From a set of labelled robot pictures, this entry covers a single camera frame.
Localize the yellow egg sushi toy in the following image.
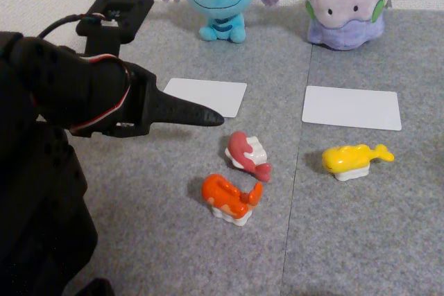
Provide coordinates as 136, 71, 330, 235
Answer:
321, 143, 395, 182

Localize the pink tuna sushi toy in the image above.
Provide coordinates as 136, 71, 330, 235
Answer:
224, 131, 273, 182

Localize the orange shrimp sushi toy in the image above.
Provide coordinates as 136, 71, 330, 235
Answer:
200, 173, 264, 227

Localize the purple Goomy plush toy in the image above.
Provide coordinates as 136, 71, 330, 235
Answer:
300, 0, 392, 51

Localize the white rectangular card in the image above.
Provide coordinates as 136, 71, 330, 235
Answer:
162, 78, 248, 119
301, 85, 402, 132

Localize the red white black servo wire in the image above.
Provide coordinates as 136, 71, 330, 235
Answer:
71, 53, 133, 134

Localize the black camera mount frame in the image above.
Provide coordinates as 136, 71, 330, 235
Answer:
75, 0, 155, 60

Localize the black camera cable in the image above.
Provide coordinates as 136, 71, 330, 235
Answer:
36, 13, 86, 40

